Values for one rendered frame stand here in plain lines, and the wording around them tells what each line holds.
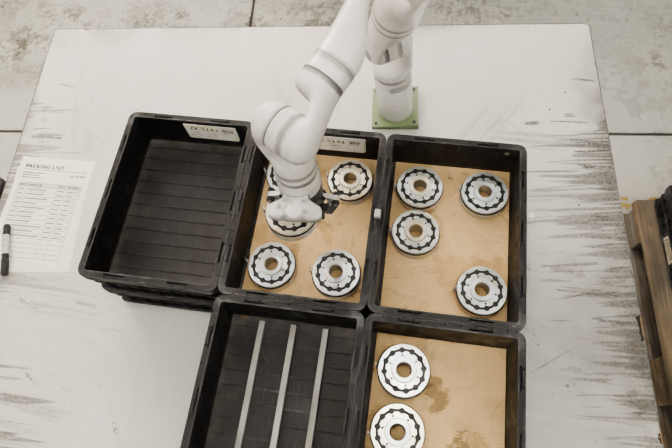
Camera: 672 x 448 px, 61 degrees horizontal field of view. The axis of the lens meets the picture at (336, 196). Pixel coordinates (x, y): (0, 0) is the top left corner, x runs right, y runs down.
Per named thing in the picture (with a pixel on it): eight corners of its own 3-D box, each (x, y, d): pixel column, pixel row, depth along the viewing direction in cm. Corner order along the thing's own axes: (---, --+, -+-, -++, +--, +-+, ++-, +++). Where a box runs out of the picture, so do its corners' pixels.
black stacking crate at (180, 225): (150, 137, 143) (132, 112, 132) (264, 148, 139) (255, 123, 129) (101, 290, 127) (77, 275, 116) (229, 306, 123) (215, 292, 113)
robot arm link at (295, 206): (267, 220, 95) (261, 206, 89) (276, 161, 99) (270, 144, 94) (321, 224, 94) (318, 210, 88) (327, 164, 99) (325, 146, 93)
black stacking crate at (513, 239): (387, 159, 136) (388, 135, 125) (514, 171, 132) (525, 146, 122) (368, 324, 120) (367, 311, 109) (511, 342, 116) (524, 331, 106)
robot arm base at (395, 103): (379, 93, 155) (374, 54, 139) (413, 92, 153) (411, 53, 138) (377, 122, 151) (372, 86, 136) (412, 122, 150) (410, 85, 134)
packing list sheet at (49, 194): (16, 156, 156) (15, 155, 156) (97, 157, 154) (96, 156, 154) (-20, 271, 143) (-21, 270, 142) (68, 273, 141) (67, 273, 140)
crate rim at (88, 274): (134, 116, 134) (130, 110, 132) (257, 127, 131) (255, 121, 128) (80, 278, 118) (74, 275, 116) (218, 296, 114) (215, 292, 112)
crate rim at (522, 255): (387, 138, 127) (387, 132, 125) (524, 150, 123) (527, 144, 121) (366, 314, 111) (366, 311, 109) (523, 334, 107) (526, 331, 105)
